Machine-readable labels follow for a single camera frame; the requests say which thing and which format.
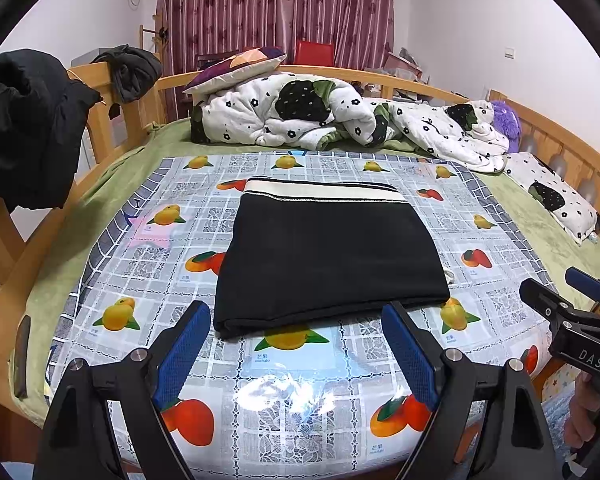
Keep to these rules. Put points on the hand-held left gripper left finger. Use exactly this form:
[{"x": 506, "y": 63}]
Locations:
[{"x": 182, "y": 355}]

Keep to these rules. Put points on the fruit print plastic mat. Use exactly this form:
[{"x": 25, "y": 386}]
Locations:
[{"x": 145, "y": 270}]

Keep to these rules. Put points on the wooden coat rack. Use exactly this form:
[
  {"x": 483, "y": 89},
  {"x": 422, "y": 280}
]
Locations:
[{"x": 142, "y": 40}]

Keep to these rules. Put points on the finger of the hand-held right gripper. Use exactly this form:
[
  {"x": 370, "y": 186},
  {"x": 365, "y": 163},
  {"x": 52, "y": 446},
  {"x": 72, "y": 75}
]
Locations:
[
  {"x": 585, "y": 280},
  {"x": 542, "y": 295}
]

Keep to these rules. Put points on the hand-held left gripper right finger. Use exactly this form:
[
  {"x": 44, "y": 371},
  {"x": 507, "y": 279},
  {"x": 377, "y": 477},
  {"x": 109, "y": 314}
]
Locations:
[{"x": 410, "y": 355}]

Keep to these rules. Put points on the red chair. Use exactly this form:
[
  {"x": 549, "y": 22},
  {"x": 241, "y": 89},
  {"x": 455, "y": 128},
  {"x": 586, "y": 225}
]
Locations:
[{"x": 314, "y": 52}]

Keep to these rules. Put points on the dark flat device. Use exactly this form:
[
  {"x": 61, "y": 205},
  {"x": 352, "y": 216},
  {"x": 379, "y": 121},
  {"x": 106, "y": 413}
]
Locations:
[{"x": 22, "y": 355}]

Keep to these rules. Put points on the small white floral pillow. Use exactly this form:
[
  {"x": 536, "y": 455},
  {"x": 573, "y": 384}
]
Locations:
[{"x": 575, "y": 215}]

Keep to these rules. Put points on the black pants with white waistband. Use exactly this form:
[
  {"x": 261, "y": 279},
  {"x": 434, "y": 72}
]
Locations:
[{"x": 330, "y": 260}]

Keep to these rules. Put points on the purple patterned pillow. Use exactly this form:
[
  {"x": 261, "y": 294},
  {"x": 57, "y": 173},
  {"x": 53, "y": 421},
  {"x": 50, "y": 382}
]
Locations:
[{"x": 240, "y": 67}]

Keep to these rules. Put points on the green bed sheet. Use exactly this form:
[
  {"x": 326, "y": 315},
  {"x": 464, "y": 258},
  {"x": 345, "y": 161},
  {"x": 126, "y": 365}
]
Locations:
[{"x": 520, "y": 210}]

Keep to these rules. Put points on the pile of storage boxes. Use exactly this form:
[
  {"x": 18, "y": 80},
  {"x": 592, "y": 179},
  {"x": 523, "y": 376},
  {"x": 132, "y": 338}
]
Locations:
[{"x": 402, "y": 65}]

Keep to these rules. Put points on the dark grey garment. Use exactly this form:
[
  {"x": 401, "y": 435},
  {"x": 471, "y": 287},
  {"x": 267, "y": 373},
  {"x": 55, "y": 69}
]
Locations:
[{"x": 130, "y": 72}]

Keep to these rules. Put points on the purple plush toy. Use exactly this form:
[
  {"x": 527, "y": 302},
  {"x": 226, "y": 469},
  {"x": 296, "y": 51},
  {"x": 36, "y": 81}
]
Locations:
[{"x": 505, "y": 120}]

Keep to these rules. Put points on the wooden bed frame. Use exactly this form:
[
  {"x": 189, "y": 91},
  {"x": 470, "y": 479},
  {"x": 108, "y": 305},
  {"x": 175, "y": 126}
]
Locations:
[{"x": 100, "y": 125}]

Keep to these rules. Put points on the maroon striped curtain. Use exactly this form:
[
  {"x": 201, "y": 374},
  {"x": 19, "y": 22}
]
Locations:
[{"x": 280, "y": 5}]

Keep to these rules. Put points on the person's right hand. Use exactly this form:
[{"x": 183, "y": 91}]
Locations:
[{"x": 582, "y": 415}]

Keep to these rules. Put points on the black jacket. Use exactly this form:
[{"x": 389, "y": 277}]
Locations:
[{"x": 25, "y": 125}]

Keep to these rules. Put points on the blue star print cloth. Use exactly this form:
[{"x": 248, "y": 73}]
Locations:
[{"x": 560, "y": 385}]

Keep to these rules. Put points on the white floral quilt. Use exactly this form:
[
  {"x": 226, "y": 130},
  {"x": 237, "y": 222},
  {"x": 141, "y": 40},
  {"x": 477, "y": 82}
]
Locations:
[{"x": 240, "y": 115}]

